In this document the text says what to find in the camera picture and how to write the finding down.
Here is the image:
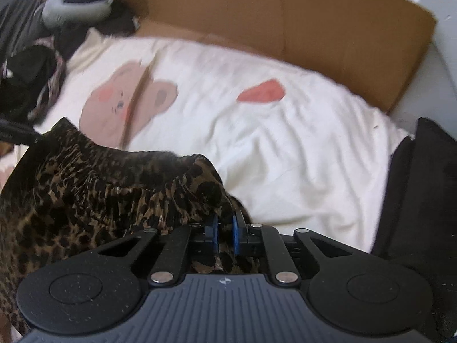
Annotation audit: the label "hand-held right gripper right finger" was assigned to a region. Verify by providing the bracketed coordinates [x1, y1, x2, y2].
[232, 212, 353, 286]

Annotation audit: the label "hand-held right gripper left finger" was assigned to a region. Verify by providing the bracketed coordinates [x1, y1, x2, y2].
[97, 218, 219, 287]

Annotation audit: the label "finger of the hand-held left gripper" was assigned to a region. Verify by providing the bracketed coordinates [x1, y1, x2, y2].
[0, 116, 41, 146]

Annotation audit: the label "leopard print garment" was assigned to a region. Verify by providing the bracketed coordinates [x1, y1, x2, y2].
[0, 117, 266, 336]

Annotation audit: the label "black folded clothes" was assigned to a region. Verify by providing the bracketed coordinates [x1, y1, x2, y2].
[371, 117, 457, 340]

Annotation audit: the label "black garment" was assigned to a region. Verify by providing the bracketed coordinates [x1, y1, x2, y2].
[57, 5, 143, 61]
[0, 45, 59, 124]

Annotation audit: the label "floral patterned garment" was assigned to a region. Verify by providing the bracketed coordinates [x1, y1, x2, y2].
[27, 36, 68, 122]

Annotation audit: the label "bear print bedsheet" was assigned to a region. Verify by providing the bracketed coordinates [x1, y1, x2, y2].
[0, 29, 411, 254]

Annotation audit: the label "grey neck pillow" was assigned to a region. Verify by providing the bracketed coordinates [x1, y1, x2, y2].
[41, 0, 115, 29]

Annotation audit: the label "flat cardboard sheet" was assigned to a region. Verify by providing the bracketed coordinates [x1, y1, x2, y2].
[111, 0, 438, 115]

